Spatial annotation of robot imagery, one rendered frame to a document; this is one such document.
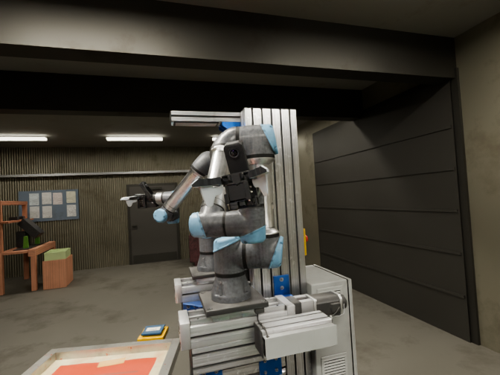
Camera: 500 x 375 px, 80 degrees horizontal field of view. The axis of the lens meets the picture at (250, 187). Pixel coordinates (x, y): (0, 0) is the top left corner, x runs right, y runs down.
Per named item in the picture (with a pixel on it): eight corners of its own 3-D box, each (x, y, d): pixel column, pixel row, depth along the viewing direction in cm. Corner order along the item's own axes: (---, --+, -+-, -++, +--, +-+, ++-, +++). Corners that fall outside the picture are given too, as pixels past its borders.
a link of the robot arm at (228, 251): (218, 266, 120) (216, 233, 120) (251, 265, 118) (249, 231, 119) (210, 274, 108) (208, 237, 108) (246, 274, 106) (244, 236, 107)
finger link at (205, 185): (196, 209, 58) (231, 202, 64) (190, 179, 58) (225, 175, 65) (187, 210, 60) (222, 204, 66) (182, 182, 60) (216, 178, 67)
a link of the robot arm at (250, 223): (231, 241, 91) (229, 204, 91) (268, 239, 89) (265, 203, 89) (225, 245, 83) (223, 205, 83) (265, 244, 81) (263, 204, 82)
